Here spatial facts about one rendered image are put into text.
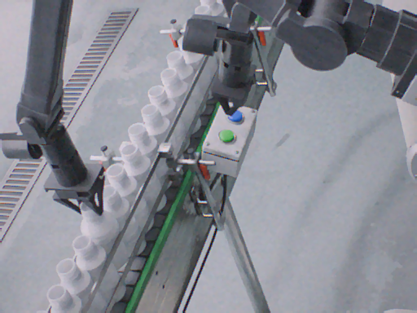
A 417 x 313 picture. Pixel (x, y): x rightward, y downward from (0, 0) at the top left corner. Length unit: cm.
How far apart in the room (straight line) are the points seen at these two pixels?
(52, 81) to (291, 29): 43
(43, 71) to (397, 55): 56
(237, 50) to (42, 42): 40
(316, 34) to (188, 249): 89
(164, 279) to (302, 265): 121
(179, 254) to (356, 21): 88
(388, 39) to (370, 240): 189
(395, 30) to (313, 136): 227
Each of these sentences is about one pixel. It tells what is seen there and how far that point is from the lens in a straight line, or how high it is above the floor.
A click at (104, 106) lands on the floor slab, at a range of 390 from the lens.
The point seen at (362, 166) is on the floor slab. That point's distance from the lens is 323.
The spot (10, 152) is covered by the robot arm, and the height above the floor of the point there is 136.
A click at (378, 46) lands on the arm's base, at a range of 114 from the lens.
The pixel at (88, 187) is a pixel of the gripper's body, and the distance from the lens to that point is 154.
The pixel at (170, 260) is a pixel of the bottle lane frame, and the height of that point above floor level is 93.
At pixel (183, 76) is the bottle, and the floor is 112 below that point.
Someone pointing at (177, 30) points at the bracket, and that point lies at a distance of 218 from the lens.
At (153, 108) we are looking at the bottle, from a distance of 185.
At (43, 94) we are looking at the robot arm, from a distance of 141.
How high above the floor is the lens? 226
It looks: 41 degrees down
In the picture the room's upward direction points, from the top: 20 degrees counter-clockwise
